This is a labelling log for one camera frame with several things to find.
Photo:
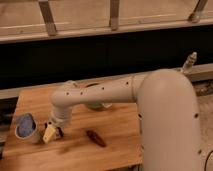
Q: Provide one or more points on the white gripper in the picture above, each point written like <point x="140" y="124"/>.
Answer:
<point x="50" y="131"/>

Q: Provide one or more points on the black and white eraser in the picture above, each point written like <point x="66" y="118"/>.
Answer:
<point x="59" y="131"/>

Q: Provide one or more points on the white cup with blue cloth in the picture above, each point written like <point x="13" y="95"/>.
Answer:
<point x="27" y="129"/>

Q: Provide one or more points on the green bowl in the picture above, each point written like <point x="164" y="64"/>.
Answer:
<point x="97" y="105"/>

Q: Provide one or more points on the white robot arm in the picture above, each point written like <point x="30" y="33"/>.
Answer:
<point x="168" y="115"/>

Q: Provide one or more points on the metal railing post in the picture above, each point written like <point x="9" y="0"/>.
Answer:
<point x="47" y="17"/>
<point x="195" y="16"/>
<point x="114" y="14"/>

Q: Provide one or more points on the left metal railing post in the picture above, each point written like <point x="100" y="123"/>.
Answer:
<point x="47" y="17"/>

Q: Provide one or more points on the right metal railing post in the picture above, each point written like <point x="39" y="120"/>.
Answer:
<point x="195" y="16"/>

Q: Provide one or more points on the middle metal railing post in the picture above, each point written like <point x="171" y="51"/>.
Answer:
<point x="114" y="14"/>

